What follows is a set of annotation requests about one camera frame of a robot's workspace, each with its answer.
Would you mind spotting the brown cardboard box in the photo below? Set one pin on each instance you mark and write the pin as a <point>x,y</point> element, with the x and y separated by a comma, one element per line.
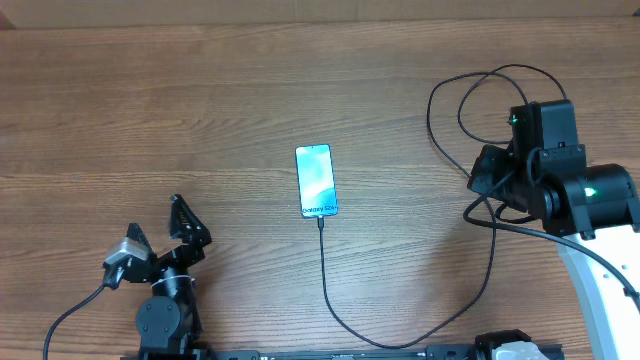
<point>34,14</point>

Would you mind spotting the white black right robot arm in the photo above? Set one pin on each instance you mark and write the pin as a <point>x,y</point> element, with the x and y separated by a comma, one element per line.
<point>590,212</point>

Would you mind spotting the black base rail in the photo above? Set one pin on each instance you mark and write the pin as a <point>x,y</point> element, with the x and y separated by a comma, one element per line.
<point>512,344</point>

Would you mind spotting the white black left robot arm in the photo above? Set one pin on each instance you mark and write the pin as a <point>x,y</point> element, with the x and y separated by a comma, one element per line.
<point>169,321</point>

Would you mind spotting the blue Samsung Galaxy smartphone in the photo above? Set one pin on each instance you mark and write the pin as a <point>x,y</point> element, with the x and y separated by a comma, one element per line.
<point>316,182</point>

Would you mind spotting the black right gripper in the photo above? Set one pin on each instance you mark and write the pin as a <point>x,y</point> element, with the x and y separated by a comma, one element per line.
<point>486,164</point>

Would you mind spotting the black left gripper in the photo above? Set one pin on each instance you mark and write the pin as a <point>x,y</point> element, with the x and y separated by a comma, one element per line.
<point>188,255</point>

